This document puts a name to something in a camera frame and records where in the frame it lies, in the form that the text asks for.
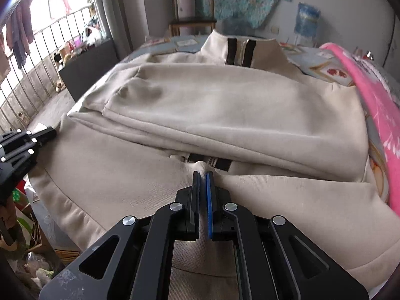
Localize dark hanging clothes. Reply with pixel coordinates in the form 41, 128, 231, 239
1, 0, 34, 82

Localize grey curtain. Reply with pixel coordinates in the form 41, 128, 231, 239
94, 0, 149, 59

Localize blue water bottle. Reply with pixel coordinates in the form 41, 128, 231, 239
293, 3, 321, 47

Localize metal balcony railing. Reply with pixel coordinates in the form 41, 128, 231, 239
1, 0, 105, 133

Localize cream jacket with black trim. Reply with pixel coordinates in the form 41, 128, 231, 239
28, 28, 400, 300

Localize pink floral fleece blanket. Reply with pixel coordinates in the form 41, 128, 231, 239
321, 43, 399, 213

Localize wooden shelf stand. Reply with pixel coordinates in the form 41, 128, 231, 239
168, 0, 217, 37

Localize light blue floral bedsheet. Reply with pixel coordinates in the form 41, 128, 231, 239
24, 34, 391, 257

